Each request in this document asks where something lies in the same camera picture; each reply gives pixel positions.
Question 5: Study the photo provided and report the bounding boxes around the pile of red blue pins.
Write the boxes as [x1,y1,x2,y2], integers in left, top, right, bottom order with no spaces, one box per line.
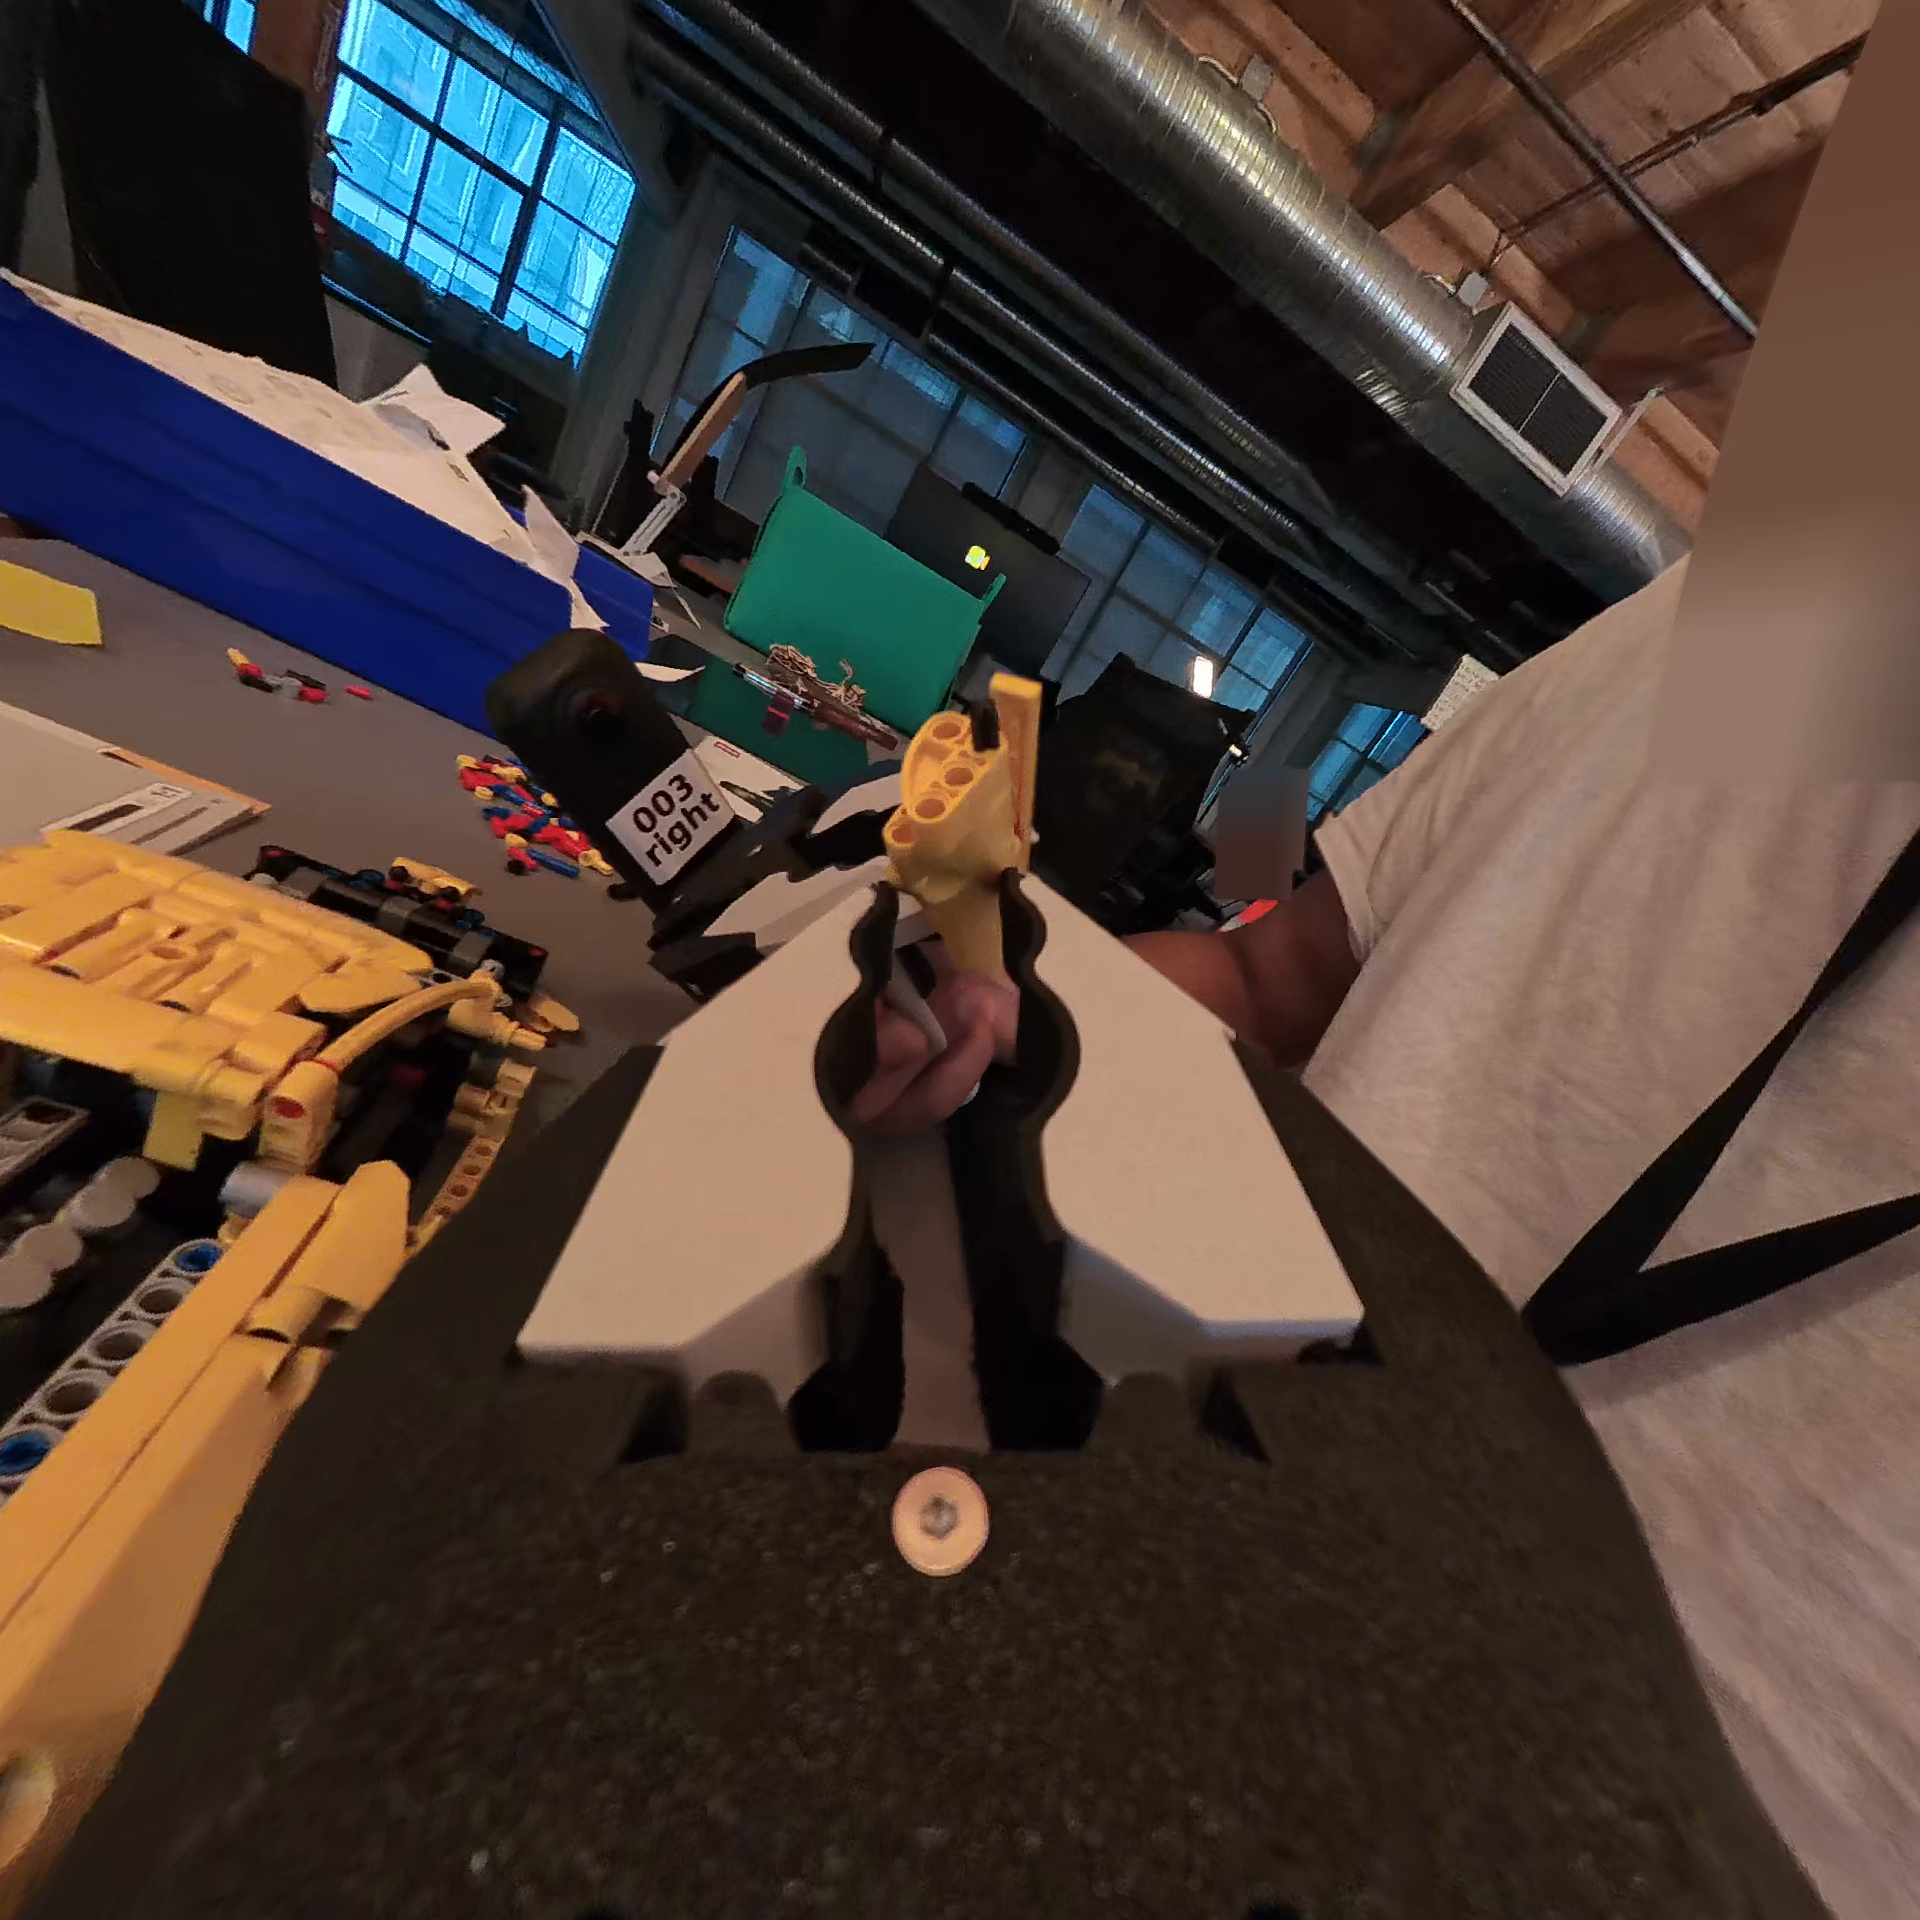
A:
[456,751,619,889]

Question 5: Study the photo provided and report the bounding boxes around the yellow toy car model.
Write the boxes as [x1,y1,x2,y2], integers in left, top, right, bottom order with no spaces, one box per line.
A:
[0,828,589,1853]

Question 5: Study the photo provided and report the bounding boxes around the open lego instruction booklet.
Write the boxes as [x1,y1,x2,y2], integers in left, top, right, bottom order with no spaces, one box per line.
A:
[0,702,275,861]

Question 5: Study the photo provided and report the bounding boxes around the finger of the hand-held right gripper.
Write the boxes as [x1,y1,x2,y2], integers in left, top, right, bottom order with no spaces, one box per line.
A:
[775,766,912,905]
[650,889,882,1002]

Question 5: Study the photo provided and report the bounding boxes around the small cluster of pins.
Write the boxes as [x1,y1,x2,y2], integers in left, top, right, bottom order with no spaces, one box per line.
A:
[223,645,377,707]

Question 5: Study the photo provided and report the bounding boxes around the green plastic bin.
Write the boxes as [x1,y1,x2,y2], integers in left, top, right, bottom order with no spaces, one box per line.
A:
[723,447,1009,751]

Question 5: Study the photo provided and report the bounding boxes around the wooden document stand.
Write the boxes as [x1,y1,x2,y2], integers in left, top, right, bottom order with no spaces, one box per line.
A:
[592,343,877,564]

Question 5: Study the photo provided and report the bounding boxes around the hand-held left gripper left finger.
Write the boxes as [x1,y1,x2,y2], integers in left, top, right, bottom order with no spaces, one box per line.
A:
[514,885,907,1451]

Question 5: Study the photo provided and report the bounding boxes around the white crumpled papers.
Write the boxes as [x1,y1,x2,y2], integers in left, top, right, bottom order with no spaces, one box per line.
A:
[0,266,610,610]

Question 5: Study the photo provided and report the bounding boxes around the silver air duct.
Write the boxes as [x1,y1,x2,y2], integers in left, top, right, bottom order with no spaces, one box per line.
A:
[637,0,1703,603]

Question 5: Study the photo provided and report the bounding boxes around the blue plastic bin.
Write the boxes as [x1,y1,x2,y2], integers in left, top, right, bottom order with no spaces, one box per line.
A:
[0,277,657,741]

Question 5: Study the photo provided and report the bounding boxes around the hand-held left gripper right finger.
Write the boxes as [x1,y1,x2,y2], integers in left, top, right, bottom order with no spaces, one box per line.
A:
[952,870,1368,1455]

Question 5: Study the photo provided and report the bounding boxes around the black lanyard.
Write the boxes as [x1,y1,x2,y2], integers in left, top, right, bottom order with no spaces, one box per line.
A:
[1520,864,1920,1370]

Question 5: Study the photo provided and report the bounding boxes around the large window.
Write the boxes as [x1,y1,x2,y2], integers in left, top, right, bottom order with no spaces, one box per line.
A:
[320,0,642,367]

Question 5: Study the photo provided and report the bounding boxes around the yellow panel subassembly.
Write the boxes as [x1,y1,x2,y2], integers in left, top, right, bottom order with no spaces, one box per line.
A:
[882,672,1044,995]

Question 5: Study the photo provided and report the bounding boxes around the black office chair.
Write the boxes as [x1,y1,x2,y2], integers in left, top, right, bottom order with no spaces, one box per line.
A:
[1035,660,1253,932]

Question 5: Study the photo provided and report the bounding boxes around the white vent grille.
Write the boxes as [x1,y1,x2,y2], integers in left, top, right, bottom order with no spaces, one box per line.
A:
[1449,303,1630,501]

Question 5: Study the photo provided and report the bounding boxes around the yellow sticky note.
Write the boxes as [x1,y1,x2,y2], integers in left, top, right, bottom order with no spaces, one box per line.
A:
[0,561,105,649]

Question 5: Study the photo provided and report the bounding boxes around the person's right forearm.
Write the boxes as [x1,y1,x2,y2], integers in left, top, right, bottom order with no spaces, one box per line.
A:
[1116,864,1387,1070]

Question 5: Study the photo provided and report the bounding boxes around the black monitor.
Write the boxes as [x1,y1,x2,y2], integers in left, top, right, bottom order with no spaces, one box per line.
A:
[886,465,1096,684]

